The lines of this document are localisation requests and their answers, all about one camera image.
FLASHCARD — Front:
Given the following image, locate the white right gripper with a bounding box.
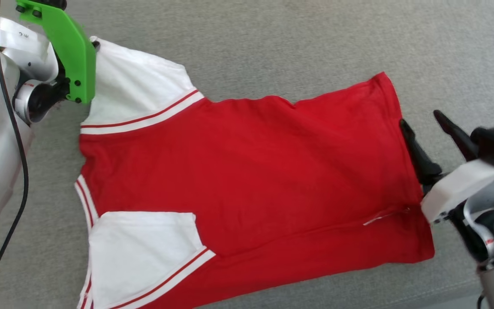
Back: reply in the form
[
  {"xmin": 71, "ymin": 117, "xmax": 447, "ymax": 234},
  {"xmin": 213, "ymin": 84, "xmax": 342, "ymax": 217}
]
[{"xmin": 399, "ymin": 110, "xmax": 494, "ymax": 263}]

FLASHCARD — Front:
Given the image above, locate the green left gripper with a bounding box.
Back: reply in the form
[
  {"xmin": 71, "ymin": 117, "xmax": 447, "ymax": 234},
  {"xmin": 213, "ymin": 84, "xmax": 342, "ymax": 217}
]
[{"xmin": 15, "ymin": 0, "xmax": 97, "ymax": 104}]

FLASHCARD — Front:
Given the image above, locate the red and white t-shirt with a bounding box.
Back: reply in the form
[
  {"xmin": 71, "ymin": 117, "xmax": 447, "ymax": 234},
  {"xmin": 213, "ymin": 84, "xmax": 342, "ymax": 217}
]
[{"xmin": 75, "ymin": 36, "xmax": 435, "ymax": 309}]

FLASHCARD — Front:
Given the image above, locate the white paper label tag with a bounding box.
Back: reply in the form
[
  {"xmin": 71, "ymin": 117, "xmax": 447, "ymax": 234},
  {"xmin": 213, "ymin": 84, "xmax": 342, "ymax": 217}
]
[{"xmin": 0, "ymin": 14, "xmax": 51, "ymax": 61}]

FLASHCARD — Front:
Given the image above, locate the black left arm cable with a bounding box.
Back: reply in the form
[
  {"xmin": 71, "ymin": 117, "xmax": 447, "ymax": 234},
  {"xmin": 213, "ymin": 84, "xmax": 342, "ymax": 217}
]
[{"xmin": 0, "ymin": 0, "xmax": 30, "ymax": 292}]

